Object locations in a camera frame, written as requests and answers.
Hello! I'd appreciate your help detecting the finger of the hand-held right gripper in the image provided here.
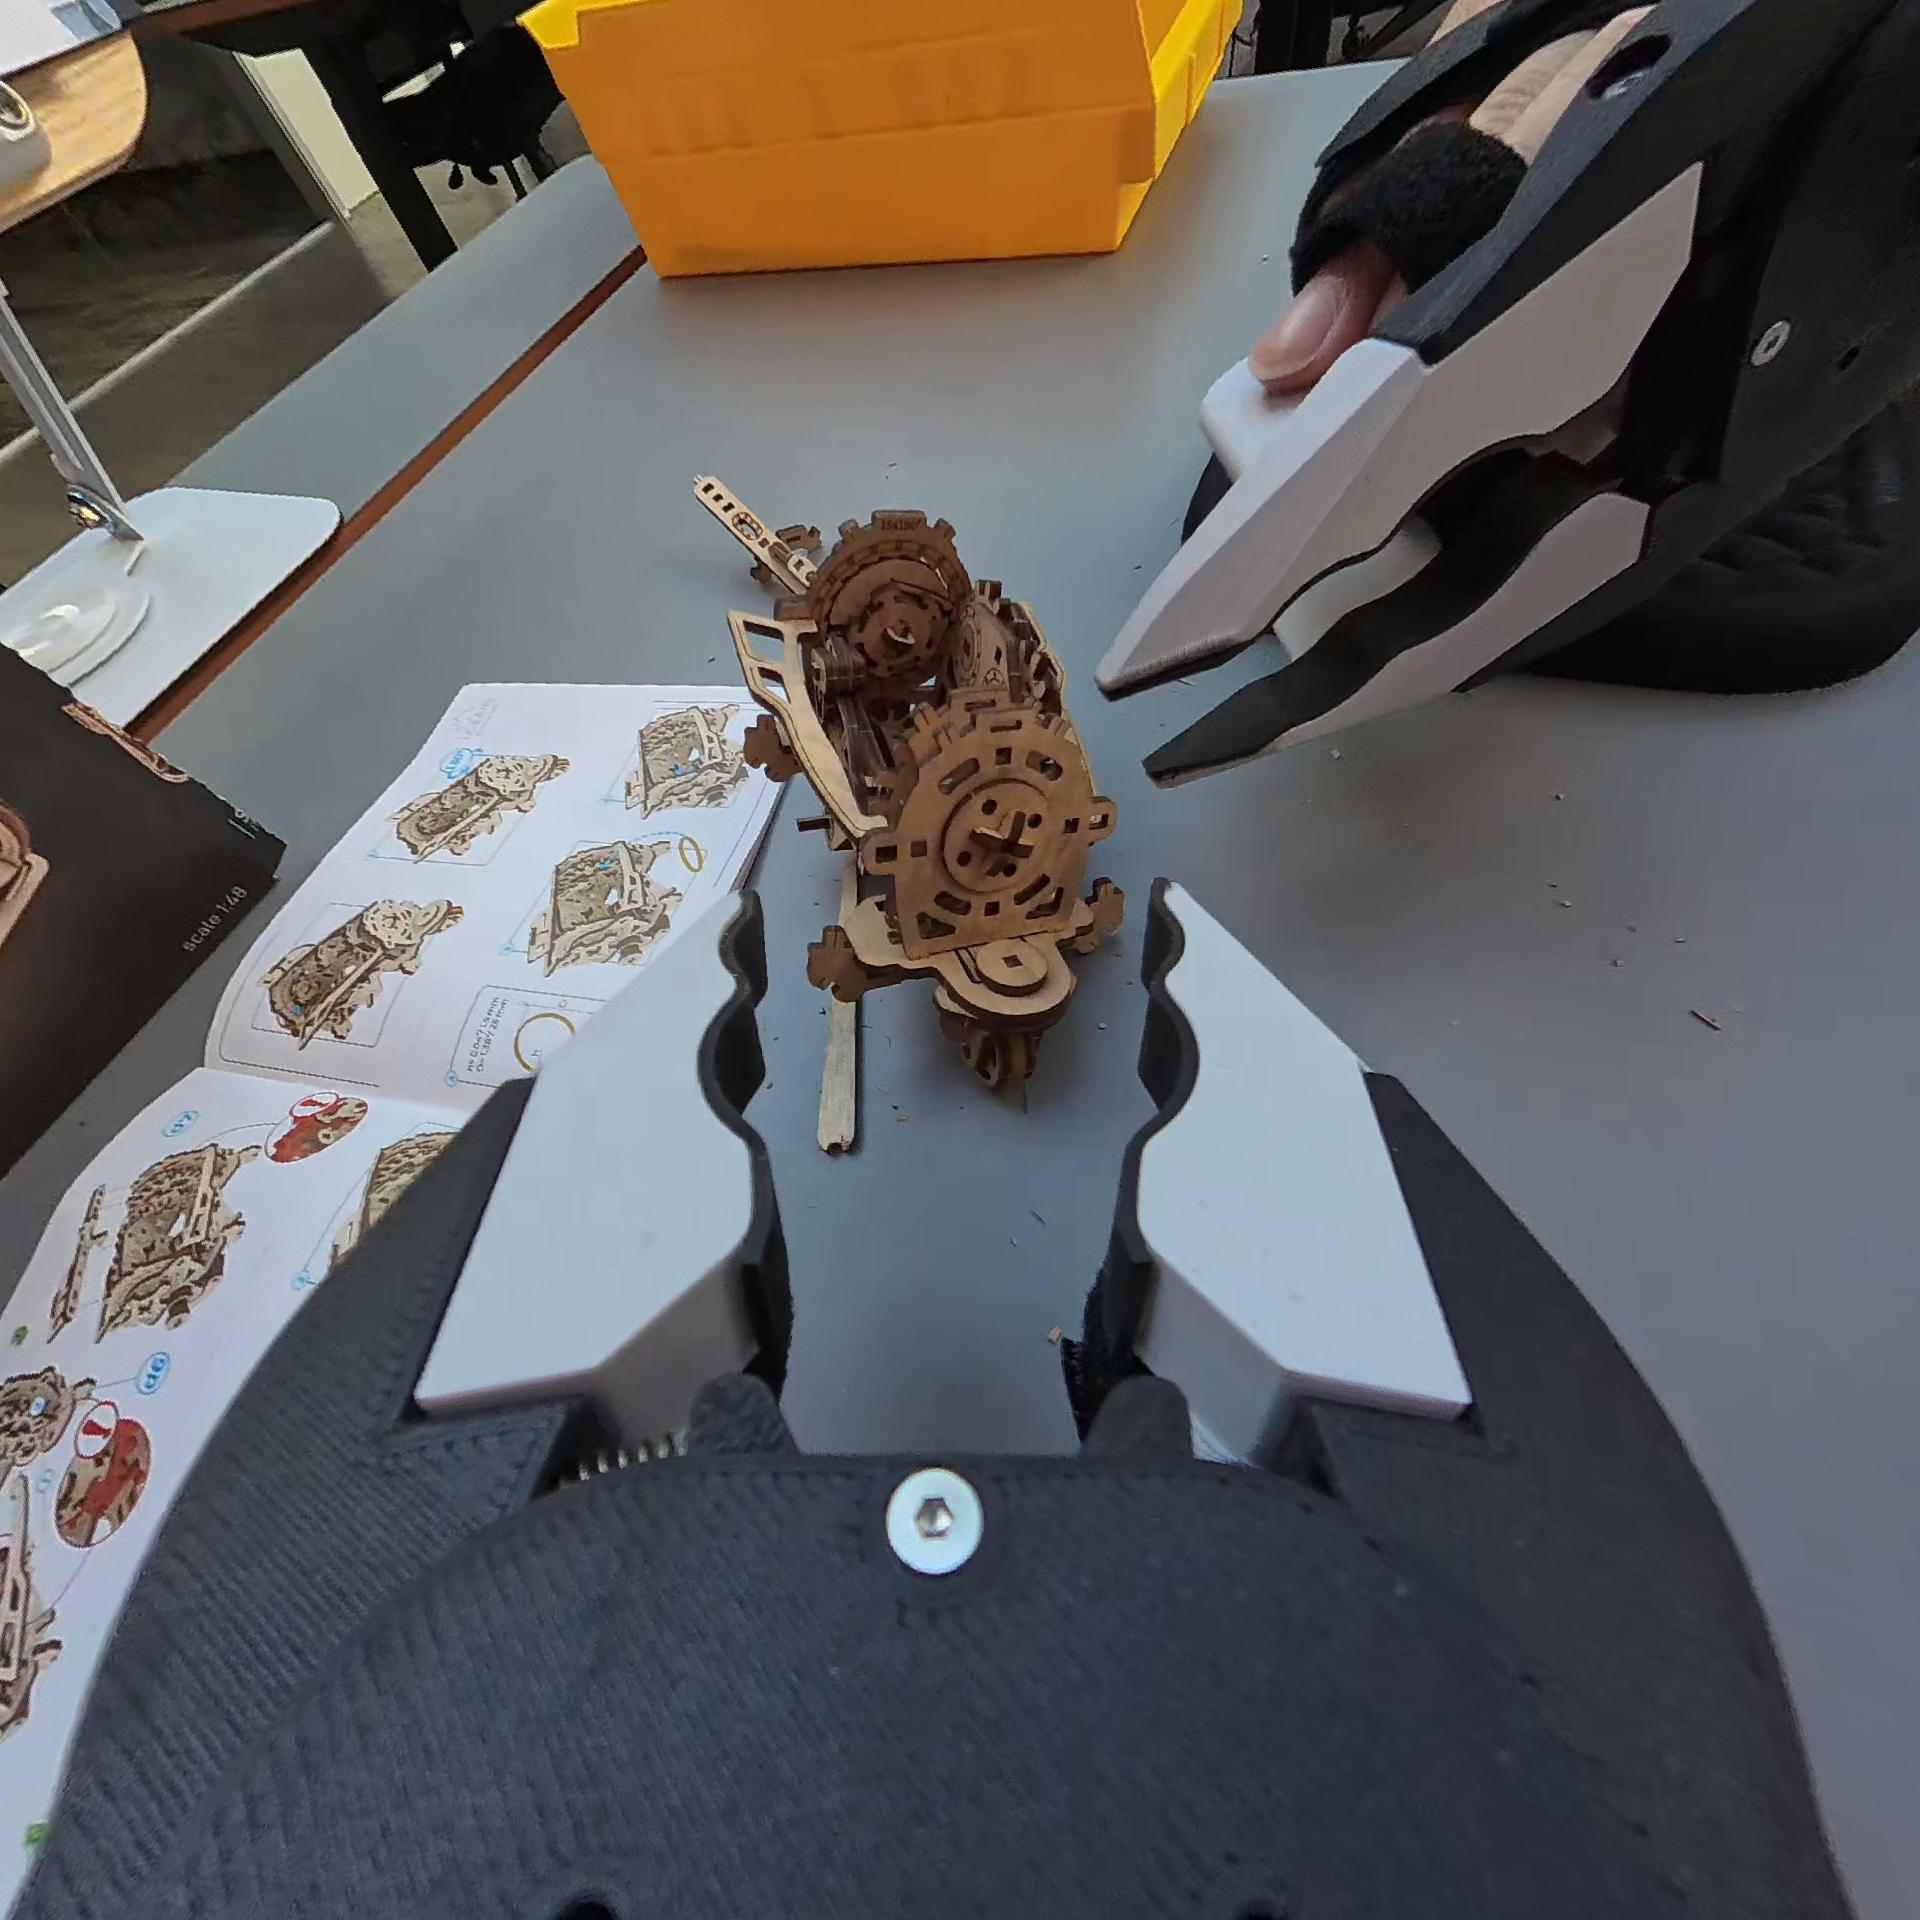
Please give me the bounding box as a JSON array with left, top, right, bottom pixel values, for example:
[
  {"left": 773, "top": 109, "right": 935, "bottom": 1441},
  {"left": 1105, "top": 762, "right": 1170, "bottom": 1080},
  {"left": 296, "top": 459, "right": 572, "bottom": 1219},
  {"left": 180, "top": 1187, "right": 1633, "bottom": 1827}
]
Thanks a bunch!
[
  {"left": 1092, "top": 159, "right": 1708, "bottom": 701},
  {"left": 1144, "top": 490, "right": 1664, "bottom": 789}
]

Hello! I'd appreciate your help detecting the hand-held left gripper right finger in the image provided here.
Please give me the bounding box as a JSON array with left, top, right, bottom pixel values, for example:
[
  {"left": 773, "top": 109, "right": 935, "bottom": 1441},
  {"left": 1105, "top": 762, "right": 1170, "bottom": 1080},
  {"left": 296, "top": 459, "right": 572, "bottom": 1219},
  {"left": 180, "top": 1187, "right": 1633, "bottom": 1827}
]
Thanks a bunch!
[{"left": 1073, "top": 878, "right": 1474, "bottom": 1465}]

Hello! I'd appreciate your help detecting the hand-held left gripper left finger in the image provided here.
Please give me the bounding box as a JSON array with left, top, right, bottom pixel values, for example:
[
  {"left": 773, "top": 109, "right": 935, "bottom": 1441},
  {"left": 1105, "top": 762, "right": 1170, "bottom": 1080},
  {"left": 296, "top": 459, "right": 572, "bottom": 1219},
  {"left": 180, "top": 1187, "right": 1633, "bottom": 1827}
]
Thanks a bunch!
[{"left": 412, "top": 886, "right": 791, "bottom": 1422}]

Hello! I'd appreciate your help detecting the wooden mechanical model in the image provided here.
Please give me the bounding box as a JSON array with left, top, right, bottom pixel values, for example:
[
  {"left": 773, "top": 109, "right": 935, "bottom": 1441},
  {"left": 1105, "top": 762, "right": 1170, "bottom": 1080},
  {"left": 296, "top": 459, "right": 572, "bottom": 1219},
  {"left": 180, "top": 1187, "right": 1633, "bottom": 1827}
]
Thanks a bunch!
[{"left": 693, "top": 470, "right": 1129, "bottom": 1098}]

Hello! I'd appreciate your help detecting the person's right hand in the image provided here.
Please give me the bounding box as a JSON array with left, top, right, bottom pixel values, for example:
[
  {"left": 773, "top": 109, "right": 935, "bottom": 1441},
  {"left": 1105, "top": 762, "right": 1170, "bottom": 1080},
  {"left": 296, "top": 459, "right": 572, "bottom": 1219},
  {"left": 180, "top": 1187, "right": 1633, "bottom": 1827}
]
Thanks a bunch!
[{"left": 1248, "top": 257, "right": 1420, "bottom": 394}]

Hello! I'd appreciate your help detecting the thin wooden stick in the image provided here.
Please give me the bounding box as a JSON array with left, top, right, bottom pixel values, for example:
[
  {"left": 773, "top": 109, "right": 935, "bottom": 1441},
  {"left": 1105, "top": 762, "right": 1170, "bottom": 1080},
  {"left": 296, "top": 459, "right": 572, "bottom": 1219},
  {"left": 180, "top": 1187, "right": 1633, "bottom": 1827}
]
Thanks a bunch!
[{"left": 816, "top": 878, "right": 867, "bottom": 1155}]

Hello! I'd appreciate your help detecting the illustrated instruction booklet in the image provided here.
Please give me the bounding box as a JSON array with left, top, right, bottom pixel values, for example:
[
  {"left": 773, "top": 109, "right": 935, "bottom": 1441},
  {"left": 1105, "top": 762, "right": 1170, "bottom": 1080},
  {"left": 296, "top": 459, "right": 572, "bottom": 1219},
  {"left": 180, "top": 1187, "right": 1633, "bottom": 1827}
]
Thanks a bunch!
[{"left": 0, "top": 681, "right": 791, "bottom": 1744}]

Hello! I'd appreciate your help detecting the black model kit box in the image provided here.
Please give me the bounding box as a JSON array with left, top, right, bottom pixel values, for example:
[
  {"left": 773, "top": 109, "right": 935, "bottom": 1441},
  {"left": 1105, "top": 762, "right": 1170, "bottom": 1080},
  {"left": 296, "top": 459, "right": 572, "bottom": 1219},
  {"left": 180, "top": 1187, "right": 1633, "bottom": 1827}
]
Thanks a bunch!
[{"left": 0, "top": 645, "right": 289, "bottom": 1181}]

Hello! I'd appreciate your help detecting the yellow plastic bin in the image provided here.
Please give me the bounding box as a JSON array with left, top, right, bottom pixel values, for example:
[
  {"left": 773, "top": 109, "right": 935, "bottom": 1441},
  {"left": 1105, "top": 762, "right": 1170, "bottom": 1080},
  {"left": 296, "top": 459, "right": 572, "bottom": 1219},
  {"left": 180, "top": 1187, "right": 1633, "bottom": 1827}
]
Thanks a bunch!
[{"left": 517, "top": 0, "right": 1248, "bottom": 280}]

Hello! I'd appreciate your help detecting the white lamp base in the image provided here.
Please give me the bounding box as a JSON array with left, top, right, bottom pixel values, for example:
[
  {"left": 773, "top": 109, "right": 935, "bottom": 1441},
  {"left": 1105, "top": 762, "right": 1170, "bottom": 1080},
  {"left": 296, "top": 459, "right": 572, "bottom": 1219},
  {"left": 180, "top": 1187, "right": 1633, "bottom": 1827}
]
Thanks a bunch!
[{"left": 0, "top": 486, "right": 346, "bottom": 741}]

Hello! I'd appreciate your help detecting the wooden side table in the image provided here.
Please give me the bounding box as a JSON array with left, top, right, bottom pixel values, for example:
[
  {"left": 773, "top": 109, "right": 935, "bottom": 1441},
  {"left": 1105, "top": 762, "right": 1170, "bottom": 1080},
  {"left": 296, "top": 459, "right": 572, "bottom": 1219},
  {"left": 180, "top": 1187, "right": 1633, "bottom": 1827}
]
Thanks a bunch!
[{"left": 0, "top": 30, "right": 153, "bottom": 235}]

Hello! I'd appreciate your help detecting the black table frame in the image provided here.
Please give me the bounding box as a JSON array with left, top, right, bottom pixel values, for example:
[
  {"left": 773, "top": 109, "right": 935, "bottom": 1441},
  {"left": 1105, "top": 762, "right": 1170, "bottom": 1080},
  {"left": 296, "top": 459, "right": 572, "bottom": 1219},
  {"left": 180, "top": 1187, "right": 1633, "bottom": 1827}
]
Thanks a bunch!
[{"left": 143, "top": 0, "right": 572, "bottom": 273}]

